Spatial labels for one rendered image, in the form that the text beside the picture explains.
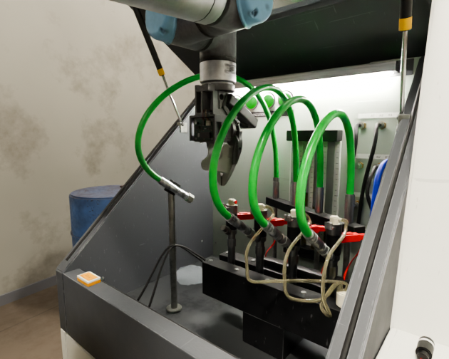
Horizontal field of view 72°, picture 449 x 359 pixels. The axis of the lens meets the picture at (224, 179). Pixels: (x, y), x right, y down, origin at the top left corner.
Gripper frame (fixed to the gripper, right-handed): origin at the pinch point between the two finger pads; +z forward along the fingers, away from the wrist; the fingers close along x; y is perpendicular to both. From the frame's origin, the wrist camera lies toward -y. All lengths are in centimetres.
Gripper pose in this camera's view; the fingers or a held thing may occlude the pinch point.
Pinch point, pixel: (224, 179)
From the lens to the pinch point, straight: 69.4
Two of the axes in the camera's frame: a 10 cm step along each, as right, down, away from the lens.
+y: -6.4, 1.1, -7.6
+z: 0.0, 9.9, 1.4
